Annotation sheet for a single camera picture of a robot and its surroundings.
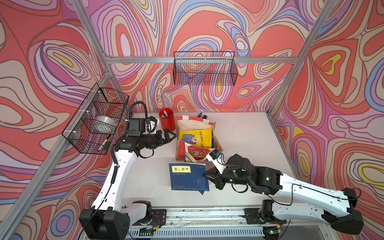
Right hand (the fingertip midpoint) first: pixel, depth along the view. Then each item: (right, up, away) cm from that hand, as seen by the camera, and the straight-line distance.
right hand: (206, 178), depth 64 cm
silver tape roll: (-48, +24, +5) cm, 53 cm away
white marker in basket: (-49, +18, +11) cm, 53 cm away
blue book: (-8, 0, +1) cm, 8 cm away
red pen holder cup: (-23, +28, +35) cm, 50 cm away
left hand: (-16, +17, +9) cm, 25 cm away
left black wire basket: (-58, +37, +17) cm, 70 cm away
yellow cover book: (-1, +16, +26) cm, 31 cm away
